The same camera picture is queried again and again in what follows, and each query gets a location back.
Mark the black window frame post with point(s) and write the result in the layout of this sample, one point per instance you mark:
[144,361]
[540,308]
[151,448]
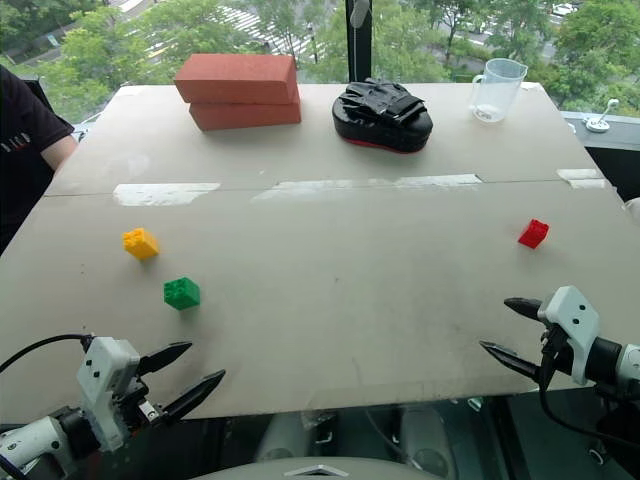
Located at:
[361,50]

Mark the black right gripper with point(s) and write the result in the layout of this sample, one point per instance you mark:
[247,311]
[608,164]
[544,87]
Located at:
[556,357]

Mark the clear plastic measuring cup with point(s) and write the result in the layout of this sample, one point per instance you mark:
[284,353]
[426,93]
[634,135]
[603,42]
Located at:
[495,92]

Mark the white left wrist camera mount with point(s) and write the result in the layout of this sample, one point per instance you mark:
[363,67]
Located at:
[102,380]

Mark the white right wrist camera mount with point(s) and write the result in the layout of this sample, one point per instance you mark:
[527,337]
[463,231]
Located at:
[572,315]

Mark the short clear tape strip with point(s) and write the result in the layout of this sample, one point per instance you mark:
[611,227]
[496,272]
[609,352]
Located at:
[160,194]

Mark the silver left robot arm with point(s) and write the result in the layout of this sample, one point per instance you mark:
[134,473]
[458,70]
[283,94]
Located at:
[30,442]

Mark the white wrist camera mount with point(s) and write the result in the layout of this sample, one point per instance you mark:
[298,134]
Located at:
[572,315]
[102,380]

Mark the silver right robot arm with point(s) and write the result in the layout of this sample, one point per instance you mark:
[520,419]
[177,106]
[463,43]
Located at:
[629,365]

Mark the yellow toy brick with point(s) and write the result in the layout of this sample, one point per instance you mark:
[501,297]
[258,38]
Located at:
[141,244]

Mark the black glove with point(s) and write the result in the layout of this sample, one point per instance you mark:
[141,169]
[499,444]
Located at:
[380,100]

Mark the clear tape strip at edge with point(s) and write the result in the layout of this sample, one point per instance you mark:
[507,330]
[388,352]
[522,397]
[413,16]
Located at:
[580,176]

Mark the person in black shirt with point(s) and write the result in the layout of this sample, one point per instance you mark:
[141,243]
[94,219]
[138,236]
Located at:
[22,150]

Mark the long clear tape strip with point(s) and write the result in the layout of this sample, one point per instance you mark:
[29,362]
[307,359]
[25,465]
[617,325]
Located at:
[350,186]

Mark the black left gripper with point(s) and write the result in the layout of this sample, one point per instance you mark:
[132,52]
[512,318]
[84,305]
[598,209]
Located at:
[137,405]

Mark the black boxing focus pad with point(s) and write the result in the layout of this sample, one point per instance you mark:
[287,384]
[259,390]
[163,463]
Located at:
[380,135]

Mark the green toy brick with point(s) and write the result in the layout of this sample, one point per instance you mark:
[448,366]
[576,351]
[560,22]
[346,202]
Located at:
[181,294]

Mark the red toy brick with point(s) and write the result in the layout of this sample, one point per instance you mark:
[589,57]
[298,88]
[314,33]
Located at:
[533,234]

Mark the grey robot torso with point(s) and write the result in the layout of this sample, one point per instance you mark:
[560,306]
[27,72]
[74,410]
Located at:
[320,471]

